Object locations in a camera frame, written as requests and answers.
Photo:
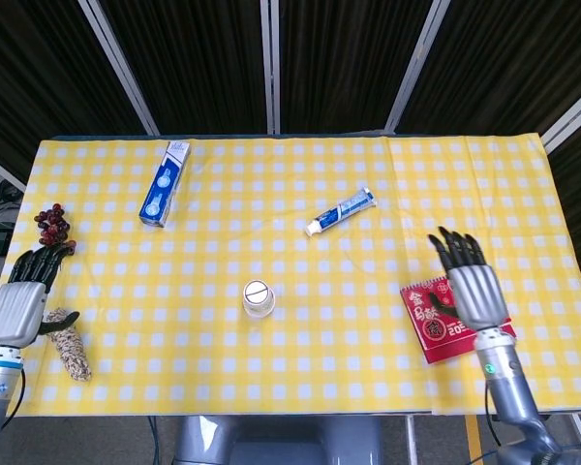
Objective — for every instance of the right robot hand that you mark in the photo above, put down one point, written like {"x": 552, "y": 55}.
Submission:
{"x": 477, "y": 298}

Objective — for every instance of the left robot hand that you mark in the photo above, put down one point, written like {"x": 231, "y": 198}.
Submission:
{"x": 14, "y": 310}

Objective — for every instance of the paper cup with line mark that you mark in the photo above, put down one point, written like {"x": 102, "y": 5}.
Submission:
{"x": 259, "y": 294}

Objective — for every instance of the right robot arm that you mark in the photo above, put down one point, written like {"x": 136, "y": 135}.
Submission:
{"x": 508, "y": 392}

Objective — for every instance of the yellow white checked tablecloth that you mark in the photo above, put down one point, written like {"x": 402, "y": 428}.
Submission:
{"x": 290, "y": 368}

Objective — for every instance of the red spiral calendar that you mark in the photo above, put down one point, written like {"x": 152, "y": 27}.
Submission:
{"x": 426, "y": 334}

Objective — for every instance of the dark red grape bunch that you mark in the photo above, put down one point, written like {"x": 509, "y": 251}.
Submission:
{"x": 52, "y": 227}

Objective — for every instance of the white table leg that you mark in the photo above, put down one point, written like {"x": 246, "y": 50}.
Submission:
{"x": 411, "y": 441}

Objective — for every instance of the blue white toothpaste tube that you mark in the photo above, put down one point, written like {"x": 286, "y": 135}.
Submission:
{"x": 341, "y": 212}

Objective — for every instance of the blue white toothpaste box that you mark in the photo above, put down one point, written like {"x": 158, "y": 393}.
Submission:
{"x": 164, "y": 186}

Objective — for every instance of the black pleated curtain panel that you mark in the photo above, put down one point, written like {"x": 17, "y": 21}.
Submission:
{"x": 344, "y": 63}
{"x": 513, "y": 63}
{"x": 198, "y": 63}
{"x": 34, "y": 72}

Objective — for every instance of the grey robot torso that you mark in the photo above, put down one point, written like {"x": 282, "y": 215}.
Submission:
{"x": 276, "y": 443}

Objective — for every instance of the white partition frame post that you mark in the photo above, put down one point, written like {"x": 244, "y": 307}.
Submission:
{"x": 270, "y": 68}
{"x": 411, "y": 77}
{"x": 569, "y": 114}
{"x": 2, "y": 172}
{"x": 126, "y": 82}

